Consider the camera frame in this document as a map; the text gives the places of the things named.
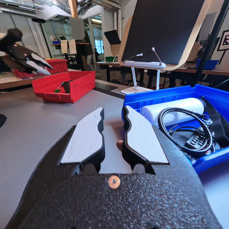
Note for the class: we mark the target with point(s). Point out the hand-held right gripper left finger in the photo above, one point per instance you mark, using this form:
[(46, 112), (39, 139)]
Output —
[(84, 141)]

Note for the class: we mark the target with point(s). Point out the silver ventilation duct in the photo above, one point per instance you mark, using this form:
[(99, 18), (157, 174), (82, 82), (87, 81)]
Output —
[(100, 4)]

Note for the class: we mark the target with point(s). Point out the green plastic bin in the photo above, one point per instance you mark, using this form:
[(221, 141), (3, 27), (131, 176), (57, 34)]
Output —
[(110, 59)]

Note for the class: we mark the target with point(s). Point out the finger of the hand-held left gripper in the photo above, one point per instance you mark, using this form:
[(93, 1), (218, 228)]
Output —
[(37, 68), (43, 60)]

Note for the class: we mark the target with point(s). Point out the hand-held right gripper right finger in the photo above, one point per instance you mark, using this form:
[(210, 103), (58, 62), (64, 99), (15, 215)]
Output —
[(143, 141)]

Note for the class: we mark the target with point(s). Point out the red plastic bin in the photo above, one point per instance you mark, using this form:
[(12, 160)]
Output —
[(80, 89)]

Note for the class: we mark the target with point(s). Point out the black floor lamp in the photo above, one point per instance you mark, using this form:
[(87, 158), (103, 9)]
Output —
[(38, 20)]

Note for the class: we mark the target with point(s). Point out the white cylindrical bottle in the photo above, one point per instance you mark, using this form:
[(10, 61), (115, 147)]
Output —
[(187, 104)]

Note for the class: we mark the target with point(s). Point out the long wooden desk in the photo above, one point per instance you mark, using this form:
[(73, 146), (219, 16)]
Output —
[(107, 63)]

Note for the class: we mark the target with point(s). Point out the paper flip board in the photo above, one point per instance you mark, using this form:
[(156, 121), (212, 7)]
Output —
[(64, 46), (72, 46)]

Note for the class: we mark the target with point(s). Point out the wooden-rimmed black board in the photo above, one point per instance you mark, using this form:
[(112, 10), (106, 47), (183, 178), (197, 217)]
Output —
[(112, 38), (161, 32)]

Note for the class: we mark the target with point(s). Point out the blue plastic bin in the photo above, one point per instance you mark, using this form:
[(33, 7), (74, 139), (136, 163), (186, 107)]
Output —
[(161, 94), (207, 64)]

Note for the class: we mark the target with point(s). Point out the black remote control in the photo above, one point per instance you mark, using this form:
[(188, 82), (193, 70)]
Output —
[(195, 141)]

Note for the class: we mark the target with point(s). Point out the red ribbed bin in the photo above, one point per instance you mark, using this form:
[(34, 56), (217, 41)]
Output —
[(59, 66)]

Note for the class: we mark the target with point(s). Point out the grey side table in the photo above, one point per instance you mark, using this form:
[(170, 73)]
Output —
[(10, 80)]

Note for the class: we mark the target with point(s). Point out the framed marker sign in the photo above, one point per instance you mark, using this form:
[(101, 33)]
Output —
[(224, 40)]

